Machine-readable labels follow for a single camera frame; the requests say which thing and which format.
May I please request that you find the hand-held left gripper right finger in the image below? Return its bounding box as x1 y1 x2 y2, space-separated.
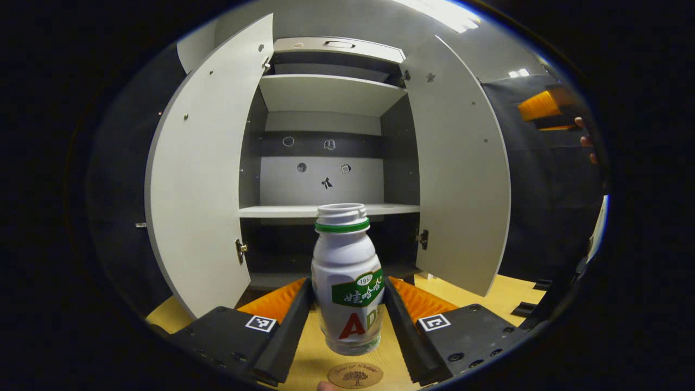
383 275 535 387

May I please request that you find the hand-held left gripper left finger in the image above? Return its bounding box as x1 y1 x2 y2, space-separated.
165 277 315 387

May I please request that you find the round wooden coaster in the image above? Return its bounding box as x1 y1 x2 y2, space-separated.
327 362 384 390

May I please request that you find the white bottle with green label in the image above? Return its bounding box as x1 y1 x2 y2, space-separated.
311 203 386 357

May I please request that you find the white cabinet door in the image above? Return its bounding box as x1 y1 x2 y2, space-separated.
144 14 274 320
400 35 513 297

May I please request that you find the white and grey cabinet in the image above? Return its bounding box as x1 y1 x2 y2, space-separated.
238 37 423 291

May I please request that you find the beige cabinet drawer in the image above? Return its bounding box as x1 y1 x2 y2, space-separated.
273 37 407 65

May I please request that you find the long ceiling light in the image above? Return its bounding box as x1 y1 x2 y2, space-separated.
391 0 482 34

